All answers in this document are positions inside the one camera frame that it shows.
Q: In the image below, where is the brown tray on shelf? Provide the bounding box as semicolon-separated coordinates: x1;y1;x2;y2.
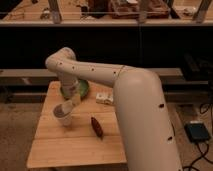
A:
108;0;170;19

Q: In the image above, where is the black cable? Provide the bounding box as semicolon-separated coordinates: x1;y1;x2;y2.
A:
171;103;213;171

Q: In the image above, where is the white patterned box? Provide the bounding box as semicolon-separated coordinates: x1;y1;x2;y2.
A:
96;92;113;105

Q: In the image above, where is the green ceramic bowl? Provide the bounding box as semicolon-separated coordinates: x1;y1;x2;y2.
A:
60;79;89;100

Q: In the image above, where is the translucent white cup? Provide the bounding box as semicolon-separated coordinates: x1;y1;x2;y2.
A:
53;104;71;126

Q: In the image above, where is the white sponge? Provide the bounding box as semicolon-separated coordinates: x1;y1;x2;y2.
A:
61;100;74;116

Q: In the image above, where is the black power adapter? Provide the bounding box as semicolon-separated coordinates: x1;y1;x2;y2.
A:
184;123;211;143

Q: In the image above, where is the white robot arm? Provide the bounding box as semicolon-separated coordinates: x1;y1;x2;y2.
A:
45;47;183;171

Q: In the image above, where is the red chili pepper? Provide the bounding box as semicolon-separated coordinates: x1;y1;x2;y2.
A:
91;117;103;138

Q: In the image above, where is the long wooden shelf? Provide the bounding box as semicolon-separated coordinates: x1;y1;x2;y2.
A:
0;0;213;27

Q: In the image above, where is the wooden folding table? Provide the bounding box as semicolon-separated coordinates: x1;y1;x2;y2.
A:
27;81;127;168

